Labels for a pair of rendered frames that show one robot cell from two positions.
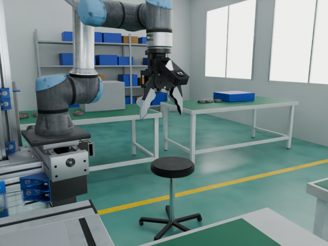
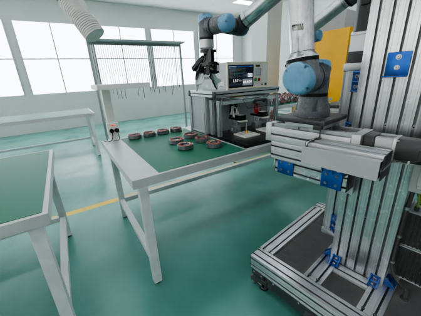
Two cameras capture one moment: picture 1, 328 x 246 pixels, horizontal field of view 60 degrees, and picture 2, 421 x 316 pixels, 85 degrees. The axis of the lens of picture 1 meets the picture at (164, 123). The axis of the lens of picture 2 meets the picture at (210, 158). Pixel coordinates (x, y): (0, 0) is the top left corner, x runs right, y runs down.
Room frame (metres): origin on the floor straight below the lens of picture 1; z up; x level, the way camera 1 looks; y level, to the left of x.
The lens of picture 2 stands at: (2.12, -0.11, 1.22)
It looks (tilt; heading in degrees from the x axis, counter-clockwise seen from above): 20 degrees down; 175
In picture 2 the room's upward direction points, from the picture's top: 3 degrees counter-clockwise
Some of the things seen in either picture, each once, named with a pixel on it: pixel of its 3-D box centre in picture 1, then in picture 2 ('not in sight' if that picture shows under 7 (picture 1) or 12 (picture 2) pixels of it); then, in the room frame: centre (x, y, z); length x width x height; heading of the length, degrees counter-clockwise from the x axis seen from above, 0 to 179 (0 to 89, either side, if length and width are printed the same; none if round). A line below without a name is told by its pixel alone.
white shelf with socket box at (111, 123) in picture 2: not in sight; (124, 113); (0.21, -0.61, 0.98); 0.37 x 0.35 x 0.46; 116
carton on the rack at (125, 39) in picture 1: (128, 40); not in sight; (7.12, 0.86, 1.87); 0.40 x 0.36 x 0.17; 25
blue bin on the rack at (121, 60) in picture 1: (123, 61); not in sight; (7.05, 0.98, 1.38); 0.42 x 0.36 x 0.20; 24
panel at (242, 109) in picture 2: not in sight; (238, 111); (0.10, 0.34, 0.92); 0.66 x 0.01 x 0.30; 116
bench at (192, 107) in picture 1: (228, 126); not in sight; (4.28, -0.99, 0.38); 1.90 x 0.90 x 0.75; 116
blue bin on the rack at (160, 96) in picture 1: (155, 98); not in sight; (7.43, 0.21, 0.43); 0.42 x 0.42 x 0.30; 26
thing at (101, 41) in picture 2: not in sight; (145, 93); (-2.99, -0.96, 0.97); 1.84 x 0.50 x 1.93; 116
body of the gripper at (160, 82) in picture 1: (157, 70); (208, 62); (0.86, 0.02, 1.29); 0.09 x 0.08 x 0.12; 34
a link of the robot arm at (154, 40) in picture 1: (158, 41); (207, 45); (0.85, 0.02, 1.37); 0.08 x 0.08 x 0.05
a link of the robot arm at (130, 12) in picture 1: (133, 17); (223, 24); (0.92, 0.09, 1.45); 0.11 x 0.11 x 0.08; 42
